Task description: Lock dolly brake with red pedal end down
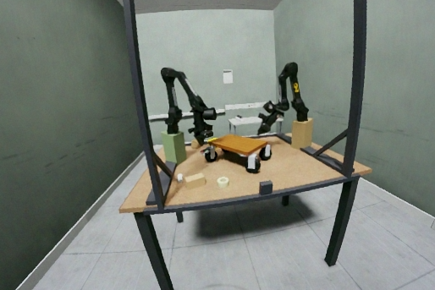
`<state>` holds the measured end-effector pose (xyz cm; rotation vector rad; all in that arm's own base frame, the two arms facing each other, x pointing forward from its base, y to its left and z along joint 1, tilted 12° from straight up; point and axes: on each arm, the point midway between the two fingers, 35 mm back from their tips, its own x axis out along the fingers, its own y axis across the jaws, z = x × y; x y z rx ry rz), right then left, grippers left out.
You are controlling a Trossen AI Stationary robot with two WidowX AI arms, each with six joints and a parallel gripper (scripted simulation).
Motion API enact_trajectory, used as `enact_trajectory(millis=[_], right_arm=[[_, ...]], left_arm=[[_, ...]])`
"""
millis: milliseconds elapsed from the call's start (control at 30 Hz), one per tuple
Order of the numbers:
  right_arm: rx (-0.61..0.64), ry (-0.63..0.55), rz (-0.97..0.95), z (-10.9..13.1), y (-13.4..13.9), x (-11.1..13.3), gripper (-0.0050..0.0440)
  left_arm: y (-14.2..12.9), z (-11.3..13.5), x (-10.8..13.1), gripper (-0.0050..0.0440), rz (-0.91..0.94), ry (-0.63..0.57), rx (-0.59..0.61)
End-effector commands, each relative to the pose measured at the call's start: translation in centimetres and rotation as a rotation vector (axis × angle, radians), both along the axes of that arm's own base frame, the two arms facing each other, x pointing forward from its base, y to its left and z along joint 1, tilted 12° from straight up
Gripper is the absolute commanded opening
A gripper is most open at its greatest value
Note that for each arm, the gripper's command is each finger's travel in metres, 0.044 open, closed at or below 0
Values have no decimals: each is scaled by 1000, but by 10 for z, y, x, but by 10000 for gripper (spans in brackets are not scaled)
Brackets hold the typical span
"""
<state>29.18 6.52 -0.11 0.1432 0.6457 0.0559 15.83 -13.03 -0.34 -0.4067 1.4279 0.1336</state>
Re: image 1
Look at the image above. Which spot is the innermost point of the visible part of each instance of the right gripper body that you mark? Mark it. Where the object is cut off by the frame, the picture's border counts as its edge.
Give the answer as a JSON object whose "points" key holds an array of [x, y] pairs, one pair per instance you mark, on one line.
{"points": [[269, 122]]}

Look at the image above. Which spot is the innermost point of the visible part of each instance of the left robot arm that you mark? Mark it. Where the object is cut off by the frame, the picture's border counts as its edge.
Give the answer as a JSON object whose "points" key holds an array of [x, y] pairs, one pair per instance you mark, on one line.
{"points": [[196, 102]]}

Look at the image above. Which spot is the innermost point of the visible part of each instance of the cream roll of tape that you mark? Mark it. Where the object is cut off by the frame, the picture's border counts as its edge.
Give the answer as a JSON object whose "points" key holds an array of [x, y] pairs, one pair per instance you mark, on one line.
{"points": [[223, 182]]}

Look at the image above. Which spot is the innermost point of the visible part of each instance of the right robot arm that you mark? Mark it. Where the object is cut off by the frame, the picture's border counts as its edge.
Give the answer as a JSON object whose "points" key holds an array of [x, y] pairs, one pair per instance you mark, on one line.
{"points": [[291, 70]]}

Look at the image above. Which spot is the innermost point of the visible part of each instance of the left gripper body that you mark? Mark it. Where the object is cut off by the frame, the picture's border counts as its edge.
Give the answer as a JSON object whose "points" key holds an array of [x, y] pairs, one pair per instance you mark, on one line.
{"points": [[199, 128]]}

